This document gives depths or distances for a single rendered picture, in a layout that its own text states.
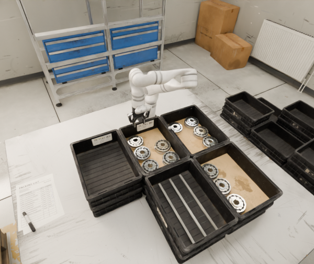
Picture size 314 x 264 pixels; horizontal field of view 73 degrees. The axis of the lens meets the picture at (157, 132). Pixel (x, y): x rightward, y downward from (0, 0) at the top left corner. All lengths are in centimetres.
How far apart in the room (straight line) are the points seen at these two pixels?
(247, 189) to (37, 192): 123
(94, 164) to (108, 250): 47
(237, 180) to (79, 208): 93
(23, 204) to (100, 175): 47
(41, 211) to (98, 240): 38
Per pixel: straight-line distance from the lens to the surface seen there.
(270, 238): 140
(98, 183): 125
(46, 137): 178
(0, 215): 242
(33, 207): 145
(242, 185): 133
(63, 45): 290
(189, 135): 148
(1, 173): 270
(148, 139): 142
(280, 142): 239
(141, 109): 112
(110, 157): 135
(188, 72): 120
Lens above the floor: 188
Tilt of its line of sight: 46 degrees down
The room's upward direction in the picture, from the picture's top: 3 degrees clockwise
